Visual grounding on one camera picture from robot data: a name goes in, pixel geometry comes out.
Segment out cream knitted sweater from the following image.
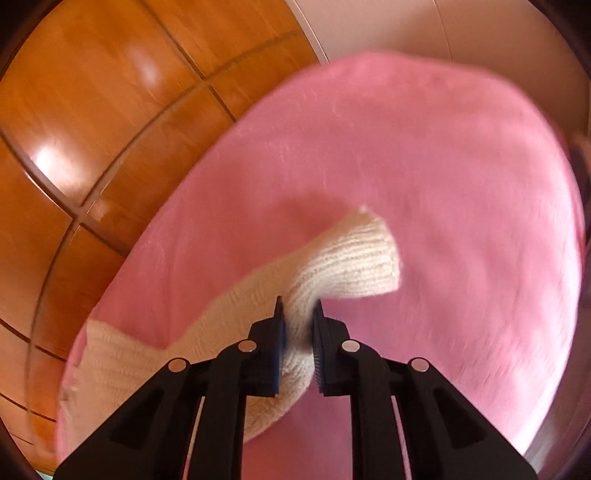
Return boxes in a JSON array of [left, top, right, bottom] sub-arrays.
[[57, 208, 401, 455]]

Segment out pink bedspread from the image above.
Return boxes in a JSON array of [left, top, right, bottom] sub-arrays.
[[55, 51, 588, 480]]

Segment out glossy wooden wardrobe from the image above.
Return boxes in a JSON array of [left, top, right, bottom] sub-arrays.
[[1, 1, 317, 474]]

